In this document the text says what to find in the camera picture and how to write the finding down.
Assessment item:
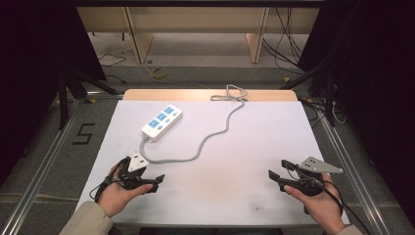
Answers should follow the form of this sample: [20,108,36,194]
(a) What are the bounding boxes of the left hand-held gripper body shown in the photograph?
[112,150,155,191]

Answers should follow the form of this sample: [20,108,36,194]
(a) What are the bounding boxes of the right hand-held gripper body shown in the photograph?
[278,156,345,198]

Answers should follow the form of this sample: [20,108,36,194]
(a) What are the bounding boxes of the white power strip blue sockets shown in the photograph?
[141,104,184,143]

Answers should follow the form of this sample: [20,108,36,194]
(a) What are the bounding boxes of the person's left hand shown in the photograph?
[97,164,154,218]

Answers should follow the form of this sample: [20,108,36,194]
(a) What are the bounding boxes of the person's right hand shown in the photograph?
[283,172,346,235]

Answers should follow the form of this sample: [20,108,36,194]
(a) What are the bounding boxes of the white table mat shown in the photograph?
[75,99,350,228]

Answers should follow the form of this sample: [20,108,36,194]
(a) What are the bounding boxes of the black metal stand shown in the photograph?
[279,61,338,128]
[56,65,120,131]

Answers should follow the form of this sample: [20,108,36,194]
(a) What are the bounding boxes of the wooden table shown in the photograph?
[121,88,300,103]

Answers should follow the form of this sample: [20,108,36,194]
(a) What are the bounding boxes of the yellow tape roll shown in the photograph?
[150,66,168,80]

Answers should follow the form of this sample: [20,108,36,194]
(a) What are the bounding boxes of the black curtain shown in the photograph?
[0,0,108,185]
[297,0,415,227]

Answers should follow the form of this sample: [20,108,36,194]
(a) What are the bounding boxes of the light wooden shelf unit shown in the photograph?
[76,6,321,65]

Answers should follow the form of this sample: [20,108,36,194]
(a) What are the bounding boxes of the grey power strip cable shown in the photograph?
[139,83,250,165]

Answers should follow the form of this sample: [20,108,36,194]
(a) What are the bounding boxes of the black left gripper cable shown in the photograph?
[88,157,131,204]

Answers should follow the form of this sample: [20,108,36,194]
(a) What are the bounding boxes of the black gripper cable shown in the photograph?
[88,157,131,204]
[290,164,374,235]

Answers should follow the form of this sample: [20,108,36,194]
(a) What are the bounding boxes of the aluminium floor rail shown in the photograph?
[316,112,393,235]
[0,97,84,235]

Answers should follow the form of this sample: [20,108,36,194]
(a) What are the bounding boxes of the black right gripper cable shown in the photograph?
[290,164,374,235]

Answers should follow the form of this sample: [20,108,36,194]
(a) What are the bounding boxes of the tangle of cables beside table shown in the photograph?
[300,97,347,129]

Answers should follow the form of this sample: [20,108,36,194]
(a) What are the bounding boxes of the pale floor cable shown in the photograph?
[142,62,210,90]

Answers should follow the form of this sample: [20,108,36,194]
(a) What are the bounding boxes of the bundle of black floor cables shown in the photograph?
[261,6,305,76]

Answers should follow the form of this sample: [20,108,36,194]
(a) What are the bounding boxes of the thin black floor cable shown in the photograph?
[97,53,128,69]

